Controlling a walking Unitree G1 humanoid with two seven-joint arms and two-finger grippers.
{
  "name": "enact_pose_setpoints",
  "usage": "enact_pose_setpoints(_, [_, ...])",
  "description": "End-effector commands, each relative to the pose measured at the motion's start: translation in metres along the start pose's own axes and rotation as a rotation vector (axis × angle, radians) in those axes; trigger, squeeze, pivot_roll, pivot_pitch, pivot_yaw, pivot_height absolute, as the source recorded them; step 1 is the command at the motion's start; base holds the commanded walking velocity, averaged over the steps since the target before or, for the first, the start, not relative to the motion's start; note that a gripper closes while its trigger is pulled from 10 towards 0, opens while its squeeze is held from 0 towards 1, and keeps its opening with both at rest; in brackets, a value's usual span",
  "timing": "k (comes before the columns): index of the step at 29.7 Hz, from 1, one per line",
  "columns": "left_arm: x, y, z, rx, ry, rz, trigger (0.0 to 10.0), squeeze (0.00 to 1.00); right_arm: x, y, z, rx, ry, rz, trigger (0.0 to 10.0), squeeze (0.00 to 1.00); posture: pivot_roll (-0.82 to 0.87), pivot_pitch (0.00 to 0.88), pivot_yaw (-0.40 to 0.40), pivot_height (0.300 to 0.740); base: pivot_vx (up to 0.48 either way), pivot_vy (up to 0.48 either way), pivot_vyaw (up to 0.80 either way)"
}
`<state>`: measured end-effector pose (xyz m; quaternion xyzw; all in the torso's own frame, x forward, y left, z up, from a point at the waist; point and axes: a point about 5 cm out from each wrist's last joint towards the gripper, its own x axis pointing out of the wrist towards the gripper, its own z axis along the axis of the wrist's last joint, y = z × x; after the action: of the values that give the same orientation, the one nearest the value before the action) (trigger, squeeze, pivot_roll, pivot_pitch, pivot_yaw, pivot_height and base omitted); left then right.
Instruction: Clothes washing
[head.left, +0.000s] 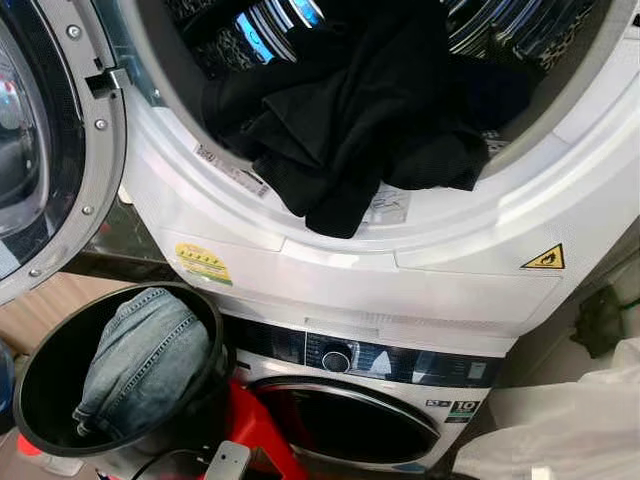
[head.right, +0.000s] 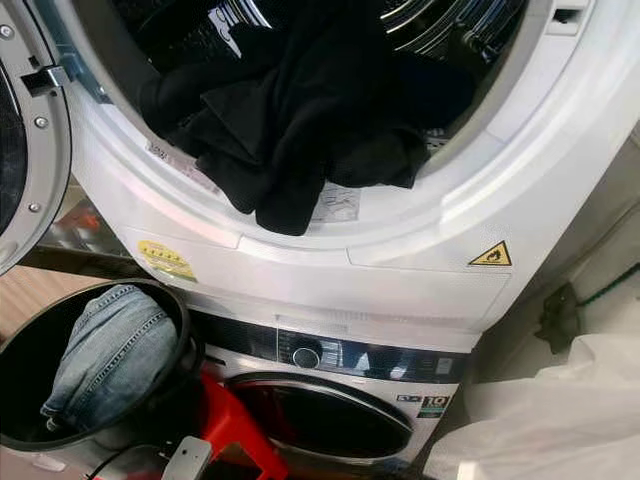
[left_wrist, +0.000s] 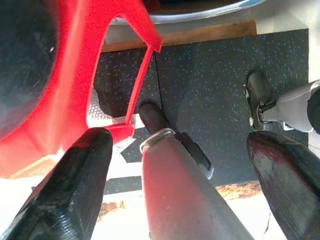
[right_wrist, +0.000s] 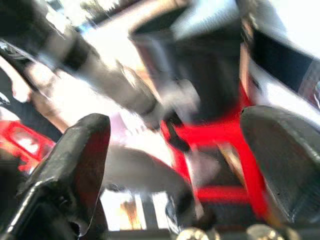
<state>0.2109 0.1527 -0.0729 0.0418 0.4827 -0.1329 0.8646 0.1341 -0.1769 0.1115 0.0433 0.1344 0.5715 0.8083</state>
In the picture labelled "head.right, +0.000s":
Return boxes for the large black garment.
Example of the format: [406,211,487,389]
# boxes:
[140,0,431,237]

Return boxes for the white washing machine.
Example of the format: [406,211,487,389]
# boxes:
[190,310,481,471]

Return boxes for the round glass dryer door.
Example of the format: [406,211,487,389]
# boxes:
[0,0,73,273]

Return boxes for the black plastic bucket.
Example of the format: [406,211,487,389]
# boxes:
[0,278,206,453]

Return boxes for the blue denim jeans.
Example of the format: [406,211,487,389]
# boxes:
[42,284,181,433]

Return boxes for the yellow green energy sticker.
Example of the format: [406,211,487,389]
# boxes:
[137,240,197,284]

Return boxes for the white barcode sticker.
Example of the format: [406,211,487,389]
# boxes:
[145,142,221,196]

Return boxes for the black washer control knob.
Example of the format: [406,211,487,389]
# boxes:
[291,346,322,370]

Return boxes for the white pictogram instruction sticker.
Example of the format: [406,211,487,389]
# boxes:
[310,182,363,223]

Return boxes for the white tumble dryer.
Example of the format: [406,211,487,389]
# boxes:
[55,0,640,351]

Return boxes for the ten year warranty sticker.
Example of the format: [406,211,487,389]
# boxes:
[397,394,451,419]

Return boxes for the yellow triangle warning sticker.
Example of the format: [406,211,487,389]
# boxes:
[468,240,513,267]

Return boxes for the white plastic bag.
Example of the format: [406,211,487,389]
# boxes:
[422,335,640,480]

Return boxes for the dark wall fitting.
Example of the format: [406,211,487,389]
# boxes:
[535,283,586,354]

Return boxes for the green cord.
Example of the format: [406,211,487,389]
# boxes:
[578,262,640,303]

